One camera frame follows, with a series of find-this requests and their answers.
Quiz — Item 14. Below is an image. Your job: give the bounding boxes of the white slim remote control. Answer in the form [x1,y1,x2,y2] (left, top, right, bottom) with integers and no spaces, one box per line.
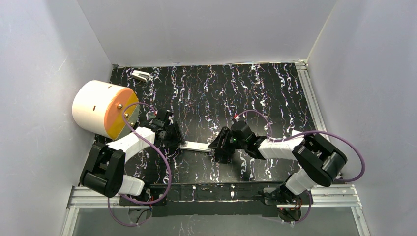
[179,141,213,153]

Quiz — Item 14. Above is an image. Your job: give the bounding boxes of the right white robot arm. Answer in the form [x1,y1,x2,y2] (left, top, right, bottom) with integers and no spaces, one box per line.
[208,121,347,198]

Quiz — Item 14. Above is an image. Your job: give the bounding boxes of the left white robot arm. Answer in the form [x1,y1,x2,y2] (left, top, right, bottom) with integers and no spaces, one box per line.
[80,111,185,198]

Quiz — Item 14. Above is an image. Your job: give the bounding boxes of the white flat remote red label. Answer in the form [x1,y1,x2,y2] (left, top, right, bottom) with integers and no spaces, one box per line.
[291,130,305,138]

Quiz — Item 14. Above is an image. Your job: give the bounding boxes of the small white clip object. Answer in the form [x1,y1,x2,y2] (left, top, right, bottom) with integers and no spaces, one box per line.
[131,70,151,83]

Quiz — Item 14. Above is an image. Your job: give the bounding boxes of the white drum orange lid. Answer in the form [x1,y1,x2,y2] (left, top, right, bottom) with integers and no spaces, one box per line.
[72,80,139,140]

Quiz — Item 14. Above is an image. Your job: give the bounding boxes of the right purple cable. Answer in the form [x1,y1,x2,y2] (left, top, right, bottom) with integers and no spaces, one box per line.
[234,109,366,225]

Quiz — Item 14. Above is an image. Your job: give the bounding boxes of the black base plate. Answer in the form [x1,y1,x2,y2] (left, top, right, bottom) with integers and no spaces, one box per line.
[119,182,313,218]

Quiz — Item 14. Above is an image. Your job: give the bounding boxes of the aluminium frame rail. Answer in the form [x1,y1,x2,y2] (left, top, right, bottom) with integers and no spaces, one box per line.
[61,182,370,236]

